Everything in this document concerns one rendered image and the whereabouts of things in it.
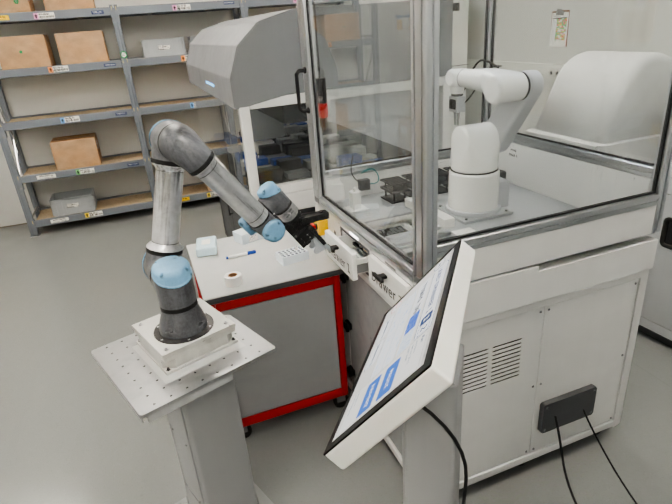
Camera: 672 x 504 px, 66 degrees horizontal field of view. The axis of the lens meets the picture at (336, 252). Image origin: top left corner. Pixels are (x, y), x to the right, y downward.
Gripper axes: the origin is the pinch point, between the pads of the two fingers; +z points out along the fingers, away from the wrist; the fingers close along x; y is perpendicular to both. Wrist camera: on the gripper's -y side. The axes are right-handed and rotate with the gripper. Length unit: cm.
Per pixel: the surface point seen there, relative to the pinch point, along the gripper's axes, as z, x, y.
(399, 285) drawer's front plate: 5.4, 41.5, -7.4
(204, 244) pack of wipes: -15, -57, 40
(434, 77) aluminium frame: -45, 55, -48
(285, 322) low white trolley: 18.9, -11.7, 35.0
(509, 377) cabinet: 60, 53, -14
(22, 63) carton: -136, -383, 80
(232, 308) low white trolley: -3.6, -11.1, 44.6
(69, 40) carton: -125, -382, 35
